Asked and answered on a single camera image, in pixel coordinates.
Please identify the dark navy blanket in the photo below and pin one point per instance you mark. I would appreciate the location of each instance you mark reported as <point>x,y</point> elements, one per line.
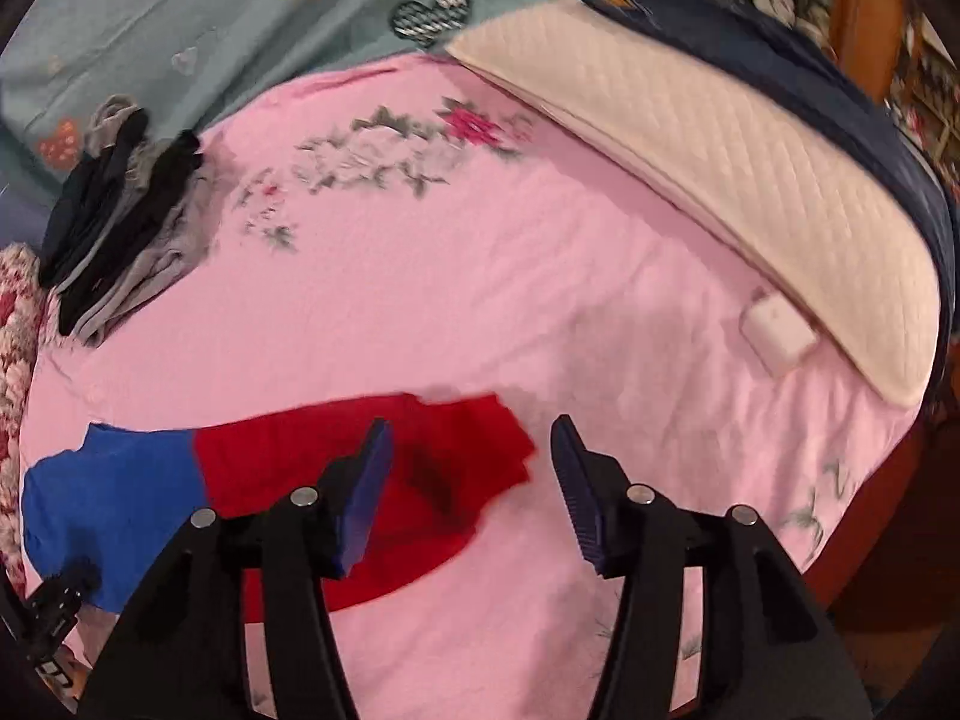
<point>794,72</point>

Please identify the cream quilted pillow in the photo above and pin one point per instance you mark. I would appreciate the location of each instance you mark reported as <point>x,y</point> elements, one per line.
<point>798,207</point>

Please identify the blue and red pants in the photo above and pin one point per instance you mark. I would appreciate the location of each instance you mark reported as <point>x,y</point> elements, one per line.
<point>120,496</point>

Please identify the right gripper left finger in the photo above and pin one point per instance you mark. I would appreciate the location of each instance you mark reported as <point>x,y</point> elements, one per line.
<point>179,649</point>

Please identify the black and grey folded clothes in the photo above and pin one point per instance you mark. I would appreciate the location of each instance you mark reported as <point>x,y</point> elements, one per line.
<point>134,216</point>

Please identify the teal heart-print pillow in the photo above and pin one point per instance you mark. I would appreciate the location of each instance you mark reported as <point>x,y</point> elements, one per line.
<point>188,62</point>

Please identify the small white box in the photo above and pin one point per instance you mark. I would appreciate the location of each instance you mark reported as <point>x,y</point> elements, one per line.
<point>778,333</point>

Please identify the pink floral bed sheet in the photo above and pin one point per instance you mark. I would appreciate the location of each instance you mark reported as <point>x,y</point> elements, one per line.
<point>406,228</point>

